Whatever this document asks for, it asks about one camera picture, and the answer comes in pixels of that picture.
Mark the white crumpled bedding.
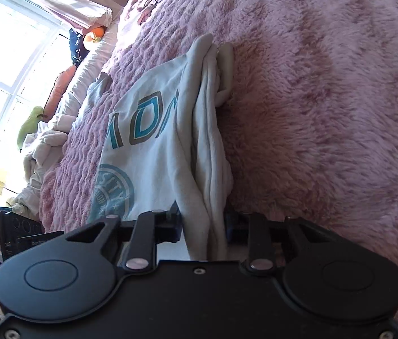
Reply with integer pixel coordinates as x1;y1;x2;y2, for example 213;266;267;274
12;21;118;220

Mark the pink fluffy bed blanket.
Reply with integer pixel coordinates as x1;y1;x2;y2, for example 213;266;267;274
38;0;398;336

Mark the black hair accessory on bed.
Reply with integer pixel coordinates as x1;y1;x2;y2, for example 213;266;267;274
138;0;163;25

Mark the white sweatshirt with print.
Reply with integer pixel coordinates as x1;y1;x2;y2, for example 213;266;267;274
88;34;234;261

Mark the green plush toy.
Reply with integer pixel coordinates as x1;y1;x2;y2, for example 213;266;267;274
17;106;45;151

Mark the orange plush toy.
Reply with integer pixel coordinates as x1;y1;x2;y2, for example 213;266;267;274
83;26;106;51

